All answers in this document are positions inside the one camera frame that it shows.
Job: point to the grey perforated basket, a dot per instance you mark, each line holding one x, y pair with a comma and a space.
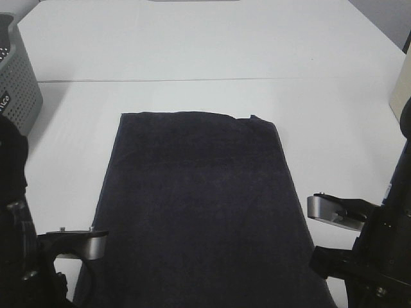
21, 99

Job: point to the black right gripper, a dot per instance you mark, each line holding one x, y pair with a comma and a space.
376, 271

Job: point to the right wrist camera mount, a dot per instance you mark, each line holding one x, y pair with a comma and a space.
350, 214

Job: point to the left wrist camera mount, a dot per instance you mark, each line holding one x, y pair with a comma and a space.
75, 244

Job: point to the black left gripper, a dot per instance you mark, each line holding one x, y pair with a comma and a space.
28, 275

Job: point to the dark navy towel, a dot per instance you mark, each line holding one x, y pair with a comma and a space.
202, 211

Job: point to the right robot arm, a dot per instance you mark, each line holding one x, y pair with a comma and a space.
397, 196

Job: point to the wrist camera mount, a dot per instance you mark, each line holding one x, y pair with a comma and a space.
350, 214
75, 244

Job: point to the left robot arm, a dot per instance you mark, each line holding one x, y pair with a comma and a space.
14, 154

